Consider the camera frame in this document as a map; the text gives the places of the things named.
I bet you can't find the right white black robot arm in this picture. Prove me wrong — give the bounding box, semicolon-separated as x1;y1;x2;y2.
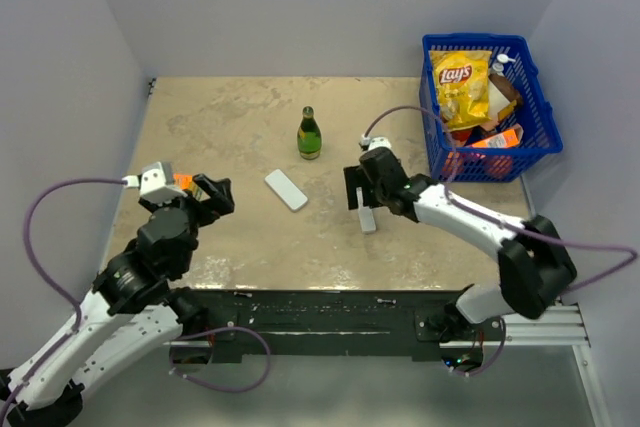
343;147;577;340

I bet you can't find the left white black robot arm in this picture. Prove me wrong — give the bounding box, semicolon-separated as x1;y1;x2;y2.
1;164;235;426

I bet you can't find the green glass bottle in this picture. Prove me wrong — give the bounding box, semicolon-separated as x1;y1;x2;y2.
297;106;322;160

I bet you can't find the yellow chips bag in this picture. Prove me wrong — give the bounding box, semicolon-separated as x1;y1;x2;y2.
429;50;491;131

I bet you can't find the orange carton box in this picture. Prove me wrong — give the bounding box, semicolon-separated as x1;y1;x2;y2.
469;124;524;149

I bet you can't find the brown white snack package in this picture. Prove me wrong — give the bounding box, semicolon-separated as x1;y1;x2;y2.
488;73;524;121

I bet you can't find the white cap bottle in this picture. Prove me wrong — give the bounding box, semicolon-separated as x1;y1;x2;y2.
491;53;516;76

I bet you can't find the blue plastic basket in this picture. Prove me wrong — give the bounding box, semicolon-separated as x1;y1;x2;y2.
419;33;563;182

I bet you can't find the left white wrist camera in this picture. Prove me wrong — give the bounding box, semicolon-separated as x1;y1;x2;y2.
122;161;187;205

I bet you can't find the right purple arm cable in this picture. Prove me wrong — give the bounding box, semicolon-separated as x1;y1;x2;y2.
362;105;639;296

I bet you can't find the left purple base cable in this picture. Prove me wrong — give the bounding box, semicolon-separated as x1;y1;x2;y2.
168;325;273;393

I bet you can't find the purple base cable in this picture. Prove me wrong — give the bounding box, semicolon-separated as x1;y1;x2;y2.
168;325;273;393
447;316;507;378

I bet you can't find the black corner bracket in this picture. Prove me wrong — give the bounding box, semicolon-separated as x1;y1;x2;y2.
148;78;157;96

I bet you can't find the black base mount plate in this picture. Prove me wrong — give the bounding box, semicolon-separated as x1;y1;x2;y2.
169;289;500;370

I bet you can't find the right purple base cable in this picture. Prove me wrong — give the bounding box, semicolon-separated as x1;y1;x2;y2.
447;316;507;378

